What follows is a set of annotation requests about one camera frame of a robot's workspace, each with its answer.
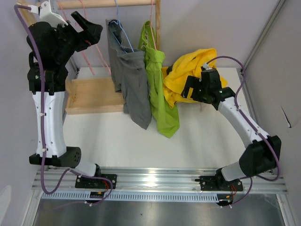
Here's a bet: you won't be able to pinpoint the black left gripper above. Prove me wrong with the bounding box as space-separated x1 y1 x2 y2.
52 11 103 65

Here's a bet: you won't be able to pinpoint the yellow shorts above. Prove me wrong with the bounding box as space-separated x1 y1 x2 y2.
163 48 217 109

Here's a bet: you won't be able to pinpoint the pink hanger of yellow shorts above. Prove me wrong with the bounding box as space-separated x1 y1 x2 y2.
79 0 111 75

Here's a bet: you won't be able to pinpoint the pink hanger of olive shorts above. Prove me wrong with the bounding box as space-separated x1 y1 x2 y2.
57 0 95 75

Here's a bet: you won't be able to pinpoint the light grey shorts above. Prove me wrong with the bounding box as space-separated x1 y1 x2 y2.
106 19 151 129

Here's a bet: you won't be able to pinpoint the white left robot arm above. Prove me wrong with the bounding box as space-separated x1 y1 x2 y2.
26 11 103 188

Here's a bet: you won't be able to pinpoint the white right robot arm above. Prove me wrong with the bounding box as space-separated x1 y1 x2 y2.
181 69 282 190

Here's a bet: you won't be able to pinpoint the lime green shorts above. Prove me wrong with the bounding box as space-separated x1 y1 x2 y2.
138 22 180 138

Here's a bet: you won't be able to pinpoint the pink hanger of green shorts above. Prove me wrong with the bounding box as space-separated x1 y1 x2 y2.
142 0 157 50

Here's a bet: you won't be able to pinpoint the yellow plastic tray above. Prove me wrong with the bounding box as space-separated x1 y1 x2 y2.
162 65 173 77

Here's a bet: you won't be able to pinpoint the wooden clothes rack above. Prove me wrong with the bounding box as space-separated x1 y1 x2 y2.
19 0 161 114

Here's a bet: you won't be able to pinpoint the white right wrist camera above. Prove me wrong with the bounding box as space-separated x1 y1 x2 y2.
201 63 212 71

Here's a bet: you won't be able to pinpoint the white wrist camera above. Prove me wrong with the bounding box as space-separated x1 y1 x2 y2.
201 63 212 71
28 0 68 28

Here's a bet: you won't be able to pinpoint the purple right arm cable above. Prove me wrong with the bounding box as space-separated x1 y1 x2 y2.
206 56 283 209

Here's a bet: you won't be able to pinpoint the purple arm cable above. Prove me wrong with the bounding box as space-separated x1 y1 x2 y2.
14 4 115 209
206 56 283 209

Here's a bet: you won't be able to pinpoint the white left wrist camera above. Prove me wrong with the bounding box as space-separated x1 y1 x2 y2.
28 0 68 28

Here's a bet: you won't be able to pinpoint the aluminium mounting rail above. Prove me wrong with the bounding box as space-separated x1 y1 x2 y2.
32 167 288 194

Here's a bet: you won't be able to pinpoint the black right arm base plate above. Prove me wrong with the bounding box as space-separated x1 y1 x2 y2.
194 176 244 192

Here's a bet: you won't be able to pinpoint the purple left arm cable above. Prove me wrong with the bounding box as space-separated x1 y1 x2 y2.
14 4 115 209

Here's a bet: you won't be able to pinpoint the slotted white cable duct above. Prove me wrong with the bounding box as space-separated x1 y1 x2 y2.
41 191 219 203

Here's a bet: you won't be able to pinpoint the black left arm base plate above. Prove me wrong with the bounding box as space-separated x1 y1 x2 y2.
75 174 118 189

